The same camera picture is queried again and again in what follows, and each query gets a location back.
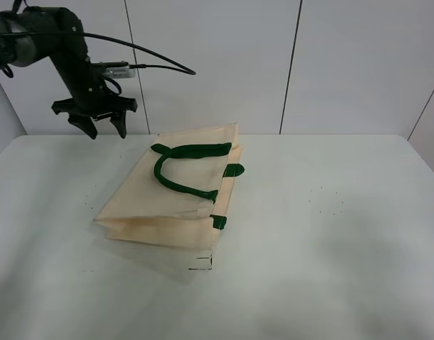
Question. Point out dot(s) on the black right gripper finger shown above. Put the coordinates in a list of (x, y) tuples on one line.
[(118, 120)]

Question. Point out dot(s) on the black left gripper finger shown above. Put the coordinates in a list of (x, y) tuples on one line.
[(85, 124)]

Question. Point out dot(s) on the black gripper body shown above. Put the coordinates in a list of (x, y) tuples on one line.
[(86, 83)]

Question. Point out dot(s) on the cream linen bag green handles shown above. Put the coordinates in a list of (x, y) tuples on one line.
[(179, 192)]

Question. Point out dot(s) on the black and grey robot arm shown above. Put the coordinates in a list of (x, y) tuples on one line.
[(36, 33)]

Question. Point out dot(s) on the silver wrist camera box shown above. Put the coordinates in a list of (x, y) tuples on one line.
[(115, 70)]

